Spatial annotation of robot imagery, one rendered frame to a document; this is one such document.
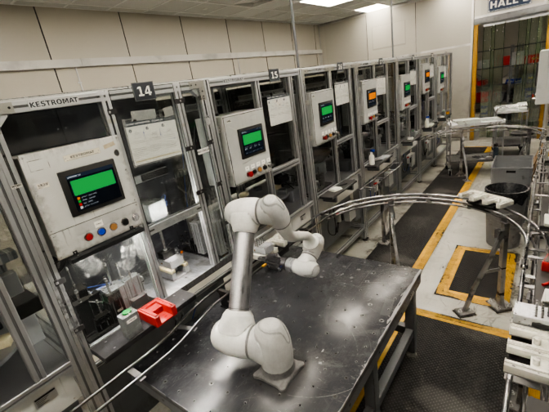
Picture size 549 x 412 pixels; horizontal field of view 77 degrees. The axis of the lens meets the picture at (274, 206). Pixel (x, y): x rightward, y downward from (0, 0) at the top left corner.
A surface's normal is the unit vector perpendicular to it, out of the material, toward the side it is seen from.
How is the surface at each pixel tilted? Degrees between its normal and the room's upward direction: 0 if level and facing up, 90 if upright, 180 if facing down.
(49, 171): 90
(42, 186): 90
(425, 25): 90
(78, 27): 90
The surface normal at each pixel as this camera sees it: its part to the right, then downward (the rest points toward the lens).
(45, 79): 0.80, 0.08
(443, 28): -0.59, 0.35
